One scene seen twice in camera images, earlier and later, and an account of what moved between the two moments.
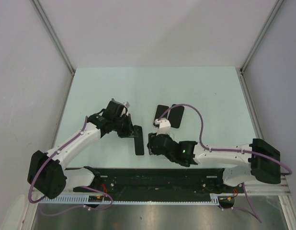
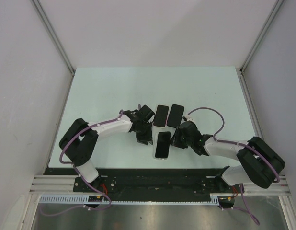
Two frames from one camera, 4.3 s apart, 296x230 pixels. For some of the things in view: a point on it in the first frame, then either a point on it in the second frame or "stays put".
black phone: x=176 y=115 stays put
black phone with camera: x=175 y=116 stays put
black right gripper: x=152 y=151 -> x=175 y=141
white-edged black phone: x=160 y=109 stays put
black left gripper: x=129 y=132 -> x=148 y=136
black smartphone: x=160 y=109 stays put
